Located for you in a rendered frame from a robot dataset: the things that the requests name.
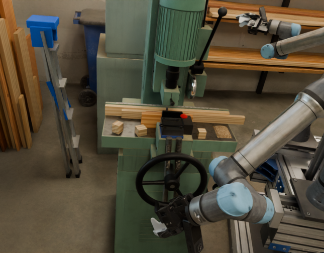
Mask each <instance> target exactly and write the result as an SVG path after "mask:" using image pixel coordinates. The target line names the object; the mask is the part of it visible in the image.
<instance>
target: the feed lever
mask: <svg viewBox="0 0 324 253"><path fill-rule="evenodd" d="M227 12H228V11H227V8H225V7H220V8H219V10H218V15H219V16H218V19H217V21H216V23H215V25H214V28H213V30H212V32H211V35H210V37H209V39H208V41H207V44H206V46H205V48H204V51H203V53H202V55H201V57H200V60H199V61H198V62H196V61H195V63H194V64H193V65H192V66H191V73H192V74H202V73H203V70H204V63H203V62H202V60H203V58H204V56H205V54H206V52H207V49H208V47H209V45H210V43H211V41H212V38H213V36H214V34H215V32H216V30H217V27H218V25H219V23H220V21H221V19H222V17H224V16H225V15H226V14H227Z"/></svg>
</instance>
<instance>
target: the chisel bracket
mask: <svg viewBox="0 0 324 253"><path fill-rule="evenodd" d="M165 85H166V80H164V79H162V81H161V90H160V93H161V99H162V105H166V106H171V105H170V102H171V101H170V99H171V98H172V100H173V101H174V102H175V105H174V106H178V102H179V96H180V93H179V89H178V86H177V87H176V88H175V89H171V88H167V87H166V86H165Z"/></svg>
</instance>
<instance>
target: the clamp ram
mask: <svg viewBox="0 0 324 253"><path fill-rule="evenodd" d="M181 114H183V112H182V111H166V110H163V111H162V117H170V118H181V117H180V115H181Z"/></svg>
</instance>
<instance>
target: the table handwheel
mask: <svg viewBox="0 0 324 253"><path fill-rule="evenodd" d="M169 160H181V161H185V164H184V165H183V166H182V167H181V169H180V170H179V171H178V172H177V173H176V174H175V172H174V167H173V164H171V163H170V169H169V170H168V171H167V172H166V176H165V177H164V180H158V181H143V178H144V176H145V174H146V172H147V171H148V170H149V169H150V168H151V167H153V166H154V165H156V164H158V163H161V162H164V161H169ZM189 164H192V165H194V166H195V167H196V168H197V169H198V171H199V173H200V178H201V179H200V185H199V187H198V188H197V190H196V191H195V192H194V193H193V194H192V195H193V197H197V196H199V195H201V194H202V193H203V192H204V190H205V188H206V186H207V179H208V177H207V172H206V169H205V167H204V165H203V164H202V163H201V162H200V161H199V160H198V159H196V158H195V157H193V156H190V155H188V154H184V153H165V154H161V155H158V156H155V157H153V158H151V159H150V160H148V161H147V162H146V163H145V164H144V165H143V166H142V167H141V168H140V170H139V171H138V173H137V176H136V189H137V192H138V194H139V196H140V197H141V198H142V199H143V200H144V201H145V202H147V203H148V204H150V205H152V206H155V201H158V200H155V199H153V198H151V197H150V196H149V195H148V194H147V193H146V192H145V190H144V188H143V185H165V188H166V190H168V191H176V193H177V194H178V195H181V196H183V194H182V193H181V191H180V190H179V186H180V183H179V176H180V175H181V174H182V172H183V171H184V170H185V169H186V168H187V167H188V165H189ZM158 202H159V205H160V208H161V207H164V206H167V205H168V204H169V203H170V202H163V201H158Z"/></svg>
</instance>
